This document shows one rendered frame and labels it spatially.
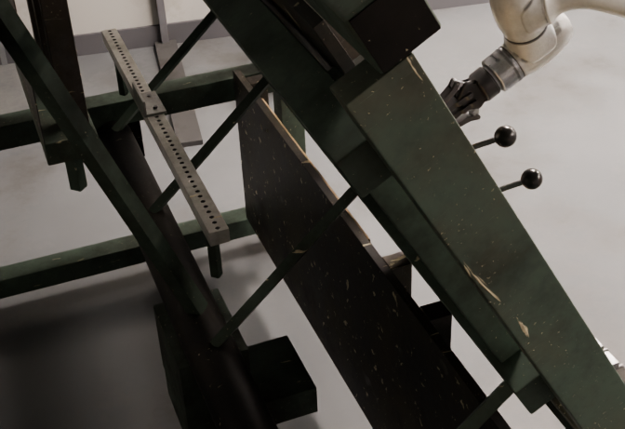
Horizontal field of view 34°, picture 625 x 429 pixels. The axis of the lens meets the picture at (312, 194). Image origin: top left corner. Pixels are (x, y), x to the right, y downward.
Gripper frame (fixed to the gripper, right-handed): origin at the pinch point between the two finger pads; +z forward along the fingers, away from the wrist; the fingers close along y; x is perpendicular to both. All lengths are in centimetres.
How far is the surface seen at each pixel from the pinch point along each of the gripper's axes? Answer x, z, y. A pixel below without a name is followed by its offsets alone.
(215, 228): -16, 52, 3
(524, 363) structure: 65, 15, -4
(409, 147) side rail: 75, 11, 60
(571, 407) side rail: 75, 14, -8
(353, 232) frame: -25.8, 26.8, -33.3
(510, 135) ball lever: 54, -6, 32
